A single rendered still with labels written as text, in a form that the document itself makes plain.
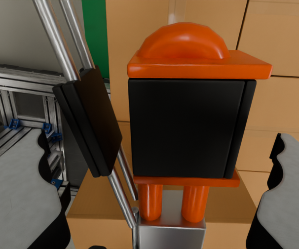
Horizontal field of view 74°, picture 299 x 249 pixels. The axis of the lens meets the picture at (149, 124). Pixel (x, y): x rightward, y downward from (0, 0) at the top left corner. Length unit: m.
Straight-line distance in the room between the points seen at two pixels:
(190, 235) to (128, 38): 0.57
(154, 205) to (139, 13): 0.56
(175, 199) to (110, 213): 0.26
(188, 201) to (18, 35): 1.36
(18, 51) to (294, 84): 1.38
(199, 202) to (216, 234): 0.31
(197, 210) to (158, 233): 0.04
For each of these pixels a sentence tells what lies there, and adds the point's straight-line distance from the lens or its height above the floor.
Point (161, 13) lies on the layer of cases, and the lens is 0.66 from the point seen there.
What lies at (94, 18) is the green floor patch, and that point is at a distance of 1.25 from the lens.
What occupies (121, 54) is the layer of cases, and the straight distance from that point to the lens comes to 0.68.
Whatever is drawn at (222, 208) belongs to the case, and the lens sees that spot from 0.48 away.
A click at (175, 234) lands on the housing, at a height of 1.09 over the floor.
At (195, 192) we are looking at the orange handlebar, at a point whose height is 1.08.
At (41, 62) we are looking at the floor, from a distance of 1.41.
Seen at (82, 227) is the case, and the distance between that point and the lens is 0.49.
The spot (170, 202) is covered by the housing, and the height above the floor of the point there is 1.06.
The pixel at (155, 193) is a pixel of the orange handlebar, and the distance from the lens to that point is 0.18.
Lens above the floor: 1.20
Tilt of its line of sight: 61 degrees down
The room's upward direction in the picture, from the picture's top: 175 degrees counter-clockwise
